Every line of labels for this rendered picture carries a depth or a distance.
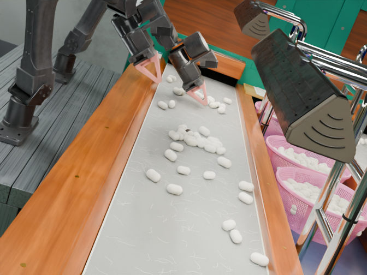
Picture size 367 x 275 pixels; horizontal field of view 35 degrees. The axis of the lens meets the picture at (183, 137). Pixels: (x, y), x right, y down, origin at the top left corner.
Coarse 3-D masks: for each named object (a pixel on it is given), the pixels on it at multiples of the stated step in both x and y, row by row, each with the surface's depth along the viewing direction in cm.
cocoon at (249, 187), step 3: (240, 183) 134; (243, 183) 134; (246, 183) 134; (249, 183) 134; (240, 186) 134; (243, 186) 133; (246, 186) 134; (249, 186) 134; (252, 186) 134; (243, 189) 134; (246, 189) 134; (249, 189) 134; (252, 189) 134
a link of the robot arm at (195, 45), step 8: (160, 40) 185; (168, 40) 184; (184, 40) 185; (192, 40) 185; (200, 40) 184; (168, 48) 185; (192, 48) 185; (200, 48) 184; (208, 48) 187; (192, 56) 186
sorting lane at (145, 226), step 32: (160, 96) 188; (224, 96) 221; (160, 128) 156; (192, 128) 167; (224, 128) 179; (128, 160) 127; (160, 160) 134; (192, 160) 141; (128, 192) 112; (160, 192) 117; (192, 192) 123; (224, 192) 129; (128, 224) 100; (160, 224) 104; (192, 224) 109; (256, 224) 119; (96, 256) 87; (128, 256) 90; (160, 256) 94; (192, 256) 97; (224, 256) 101
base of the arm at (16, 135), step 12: (12, 96) 138; (12, 108) 136; (24, 108) 136; (12, 120) 137; (24, 120) 137; (36, 120) 147; (0, 132) 133; (12, 132) 135; (24, 132) 137; (12, 144) 131
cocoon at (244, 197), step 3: (243, 192) 128; (240, 195) 127; (243, 195) 127; (246, 195) 127; (249, 195) 127; (240, 198) 127; (243, 198) 127; (246, 198) 127; (249, 198) 126; (252, 198) 127; (243, 201) 127; (246, 201) 127; (249, 201) 126; (252, 201) 127
